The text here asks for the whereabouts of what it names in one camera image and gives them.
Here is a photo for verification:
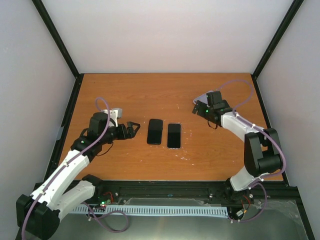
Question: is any dark blue phone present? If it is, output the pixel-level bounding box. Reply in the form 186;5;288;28
147;119;164;145

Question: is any blue smartphone black screen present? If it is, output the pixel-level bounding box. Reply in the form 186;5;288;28
167;123;181;149

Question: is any lavender phone case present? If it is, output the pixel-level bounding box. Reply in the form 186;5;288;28
192;90;213;106

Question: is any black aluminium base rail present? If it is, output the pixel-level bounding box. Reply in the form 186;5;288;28
82;179;302;207

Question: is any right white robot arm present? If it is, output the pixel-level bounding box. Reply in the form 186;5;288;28
192;91;287;202

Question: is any white phone black screen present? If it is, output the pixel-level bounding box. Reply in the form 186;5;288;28
222;99;230;110

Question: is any right controller wiring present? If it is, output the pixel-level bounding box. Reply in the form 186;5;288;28
234;194;253;218

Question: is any left black table rail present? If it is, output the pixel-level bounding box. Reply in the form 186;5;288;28
43;73;85;181

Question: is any right black frame post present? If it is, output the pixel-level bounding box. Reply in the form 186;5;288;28
251;0;304;81

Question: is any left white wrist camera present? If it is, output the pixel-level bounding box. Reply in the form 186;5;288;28
101;108;123;127

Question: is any black frame post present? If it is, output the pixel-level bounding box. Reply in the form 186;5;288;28
32;0;80;80
251;0;304;81

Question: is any left black frame post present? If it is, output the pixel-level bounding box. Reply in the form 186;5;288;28
32;0;80;80

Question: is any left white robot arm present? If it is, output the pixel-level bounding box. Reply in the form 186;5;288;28
16;108;141;240

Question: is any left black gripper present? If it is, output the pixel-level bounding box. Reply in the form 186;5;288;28
100;121;141;144

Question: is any right black table rail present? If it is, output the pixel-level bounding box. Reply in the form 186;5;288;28
251;73;291;186

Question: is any black table rail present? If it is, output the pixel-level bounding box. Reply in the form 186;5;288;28
43;73;85;181
251;73;291;186

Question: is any light blue cable duct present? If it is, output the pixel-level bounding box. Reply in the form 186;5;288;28
67;204;229;216

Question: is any left controller board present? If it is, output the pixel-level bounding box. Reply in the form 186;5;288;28
98;191;114;208

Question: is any black phone case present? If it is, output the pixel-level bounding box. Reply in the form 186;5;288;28
146;118;164;146

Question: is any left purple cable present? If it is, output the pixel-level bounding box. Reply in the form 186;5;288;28
21;97;111;240

